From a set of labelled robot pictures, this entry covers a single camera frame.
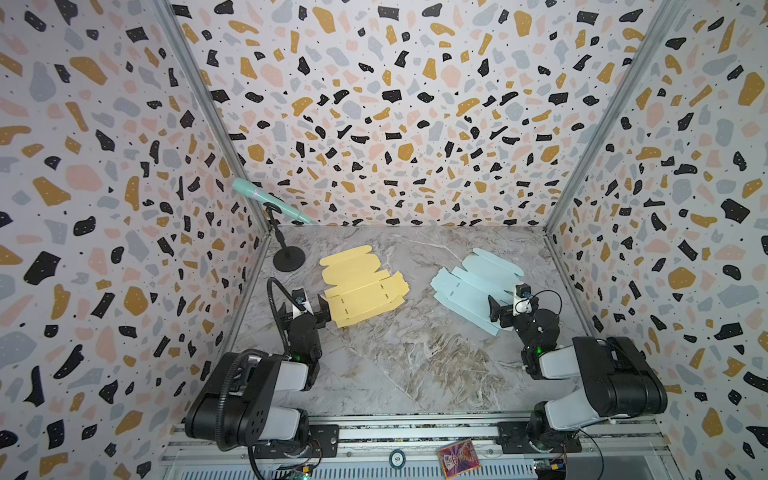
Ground light blue flat paper box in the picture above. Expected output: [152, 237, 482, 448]
[430, 248, 524, 336]

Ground colourful card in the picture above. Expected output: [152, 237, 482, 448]
[437, 439, 481, 479]

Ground mint green microphone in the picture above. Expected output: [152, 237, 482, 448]
[232, 178, 313, 224]

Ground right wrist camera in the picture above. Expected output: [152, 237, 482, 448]
[513, 283, 534, 315]

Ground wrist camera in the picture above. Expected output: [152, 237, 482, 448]
[291, 289, 311, 317]
[513, 283, 534, 315]

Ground round teal sticker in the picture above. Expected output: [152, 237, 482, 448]
[388, 449, 406, 470]

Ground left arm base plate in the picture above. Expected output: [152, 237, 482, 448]
[254, 424, 340, 461]

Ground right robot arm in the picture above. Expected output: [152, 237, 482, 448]
[488, 295, 668, 453]

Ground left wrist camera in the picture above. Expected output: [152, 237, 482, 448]
[291, 289, 311, 317]

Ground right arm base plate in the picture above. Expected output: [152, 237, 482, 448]
[495, 421, 582, 454]

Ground black microphone stand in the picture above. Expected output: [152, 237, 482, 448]
[263, 202, 306, 272]

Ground yellow paper box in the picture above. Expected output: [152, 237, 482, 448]
[319, 245, 410, 328]

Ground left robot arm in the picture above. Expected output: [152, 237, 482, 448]
[184, 296, 331, 458]

